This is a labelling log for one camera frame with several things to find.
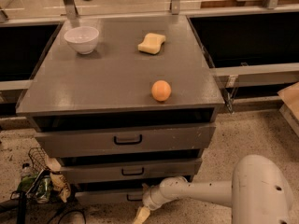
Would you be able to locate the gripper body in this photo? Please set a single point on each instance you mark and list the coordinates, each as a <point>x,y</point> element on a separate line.
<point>150,197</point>

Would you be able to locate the grey bottom drawer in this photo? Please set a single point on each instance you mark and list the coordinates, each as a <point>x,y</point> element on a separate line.
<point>127,191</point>

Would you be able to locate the grey drawer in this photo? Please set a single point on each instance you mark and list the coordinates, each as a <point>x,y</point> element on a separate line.
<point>108,172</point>
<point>125,140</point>
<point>127,191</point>

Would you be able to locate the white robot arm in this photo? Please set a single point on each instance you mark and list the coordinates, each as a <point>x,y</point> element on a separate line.
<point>258,193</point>

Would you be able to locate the grey middle drawer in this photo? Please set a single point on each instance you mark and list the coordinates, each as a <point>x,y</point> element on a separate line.
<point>108,172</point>

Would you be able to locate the grey top drawer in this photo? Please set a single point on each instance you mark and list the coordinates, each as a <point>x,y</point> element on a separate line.
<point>125,140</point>

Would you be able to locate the grey drawer cabinet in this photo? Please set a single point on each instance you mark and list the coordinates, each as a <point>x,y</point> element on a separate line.
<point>110,88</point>

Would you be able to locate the green snack bag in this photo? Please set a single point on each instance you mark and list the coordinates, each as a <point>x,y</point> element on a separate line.
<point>36,187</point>

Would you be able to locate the orange fruit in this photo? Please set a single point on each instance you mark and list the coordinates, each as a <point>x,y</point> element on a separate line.
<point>161,90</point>

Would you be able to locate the clear plastic bottle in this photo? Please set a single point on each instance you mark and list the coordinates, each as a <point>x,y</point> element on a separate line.
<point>26,171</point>

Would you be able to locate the yellow sponge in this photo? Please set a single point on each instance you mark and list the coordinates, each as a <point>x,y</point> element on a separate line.
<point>151,43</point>

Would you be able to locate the brown cardboard box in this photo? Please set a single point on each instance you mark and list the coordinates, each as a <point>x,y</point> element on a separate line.
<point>290,107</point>

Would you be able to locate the white ceramic bowl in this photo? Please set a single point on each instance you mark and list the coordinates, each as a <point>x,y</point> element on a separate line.
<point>83,39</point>

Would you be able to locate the wooden board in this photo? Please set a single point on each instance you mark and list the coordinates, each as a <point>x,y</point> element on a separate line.
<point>229,3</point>

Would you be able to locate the black wire basket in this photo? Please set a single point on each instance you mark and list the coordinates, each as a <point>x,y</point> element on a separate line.
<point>37,157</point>

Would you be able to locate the metal bracket left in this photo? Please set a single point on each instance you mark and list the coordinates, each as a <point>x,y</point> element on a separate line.
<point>70,9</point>

